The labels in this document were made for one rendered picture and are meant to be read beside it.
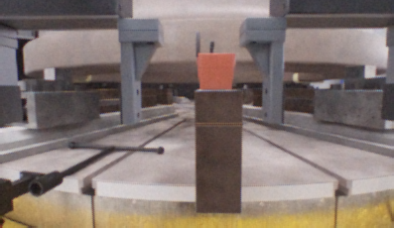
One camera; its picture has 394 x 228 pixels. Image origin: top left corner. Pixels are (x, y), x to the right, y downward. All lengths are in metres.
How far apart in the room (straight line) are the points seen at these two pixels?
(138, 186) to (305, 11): 0.83
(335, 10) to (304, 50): 1.30
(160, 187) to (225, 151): 0.37
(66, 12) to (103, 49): 1.30
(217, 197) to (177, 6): 1.24
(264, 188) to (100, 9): 0.83
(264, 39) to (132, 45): 0.13
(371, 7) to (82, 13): 0.26
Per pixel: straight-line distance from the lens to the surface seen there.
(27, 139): 1.56
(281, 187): 0.93
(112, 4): 0.21
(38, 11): 0.24
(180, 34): 1.32
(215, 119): 0.59
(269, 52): 0.22
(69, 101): 1.57
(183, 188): 0.87
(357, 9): 0.24
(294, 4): 0.22
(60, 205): 1.23
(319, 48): 1.61
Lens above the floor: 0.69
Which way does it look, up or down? 5 degrees down
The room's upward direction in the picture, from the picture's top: straight up
